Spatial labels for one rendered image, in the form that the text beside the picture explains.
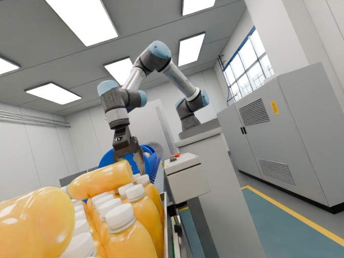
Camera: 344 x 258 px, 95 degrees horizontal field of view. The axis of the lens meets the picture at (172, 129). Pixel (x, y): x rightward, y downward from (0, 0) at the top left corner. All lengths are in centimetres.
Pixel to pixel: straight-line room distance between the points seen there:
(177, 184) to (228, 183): 73
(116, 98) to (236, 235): 108
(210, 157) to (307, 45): 248
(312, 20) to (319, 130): 181
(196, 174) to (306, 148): 170
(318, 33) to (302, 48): 33
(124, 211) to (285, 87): 192
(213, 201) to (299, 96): 142
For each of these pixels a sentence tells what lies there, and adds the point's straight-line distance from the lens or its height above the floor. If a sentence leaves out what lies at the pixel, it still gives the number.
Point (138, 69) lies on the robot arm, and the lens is 98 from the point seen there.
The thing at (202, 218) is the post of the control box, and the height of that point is 90.
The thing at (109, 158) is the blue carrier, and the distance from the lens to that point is 95.
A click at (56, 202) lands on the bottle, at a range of 22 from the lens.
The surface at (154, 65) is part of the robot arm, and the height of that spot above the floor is 160.
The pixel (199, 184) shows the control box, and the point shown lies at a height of 103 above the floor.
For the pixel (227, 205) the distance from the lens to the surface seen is 117.
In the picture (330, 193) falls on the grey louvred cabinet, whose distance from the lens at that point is 224.
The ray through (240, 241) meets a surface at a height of 43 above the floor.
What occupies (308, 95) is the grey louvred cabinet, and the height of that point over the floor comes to 115.
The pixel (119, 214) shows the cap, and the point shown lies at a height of 109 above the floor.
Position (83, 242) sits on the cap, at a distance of 23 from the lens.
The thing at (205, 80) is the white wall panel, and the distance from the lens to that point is 654.
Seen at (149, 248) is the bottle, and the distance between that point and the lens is 28.
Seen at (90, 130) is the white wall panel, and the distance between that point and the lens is 669.
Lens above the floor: 116
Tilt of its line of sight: 4 degrees up
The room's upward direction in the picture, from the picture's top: 19 degrees counter-clockwise
